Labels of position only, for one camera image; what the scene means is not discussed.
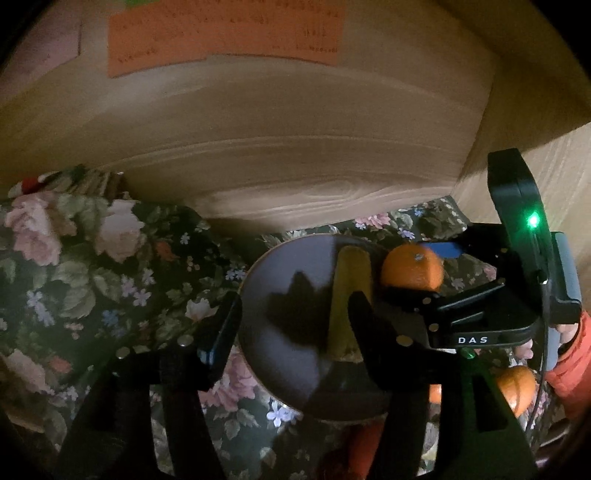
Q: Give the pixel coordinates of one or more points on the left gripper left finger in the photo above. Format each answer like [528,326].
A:
[111,435]

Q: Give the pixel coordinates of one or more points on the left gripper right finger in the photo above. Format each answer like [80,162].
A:
[479,435]

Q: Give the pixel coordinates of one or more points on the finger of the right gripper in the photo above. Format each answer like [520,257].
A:
[444,250]
[474,302]

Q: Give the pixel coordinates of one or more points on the medium orange mandarin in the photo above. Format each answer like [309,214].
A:
[413,266]

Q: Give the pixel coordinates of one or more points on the large orange with sticker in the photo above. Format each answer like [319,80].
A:
[519,387]

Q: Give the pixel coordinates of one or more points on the small tangerine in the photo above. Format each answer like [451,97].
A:
[435,394]

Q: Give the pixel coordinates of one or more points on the red tomato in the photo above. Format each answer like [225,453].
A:
[363,449]

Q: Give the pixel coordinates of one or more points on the orange sleeve forearm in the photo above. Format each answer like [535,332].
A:
[571,376]

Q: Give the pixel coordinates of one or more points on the person's right hand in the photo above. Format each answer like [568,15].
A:
[565,334]

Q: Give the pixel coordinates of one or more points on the dark round plate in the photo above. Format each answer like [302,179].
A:
[283,337]

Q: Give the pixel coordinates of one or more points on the floral dark green cloth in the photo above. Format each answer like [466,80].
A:
[84,276]

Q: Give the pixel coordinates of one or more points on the orange sticky note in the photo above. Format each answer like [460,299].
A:
[162,33]

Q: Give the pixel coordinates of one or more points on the pink sticky note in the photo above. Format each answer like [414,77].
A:
[53,41]

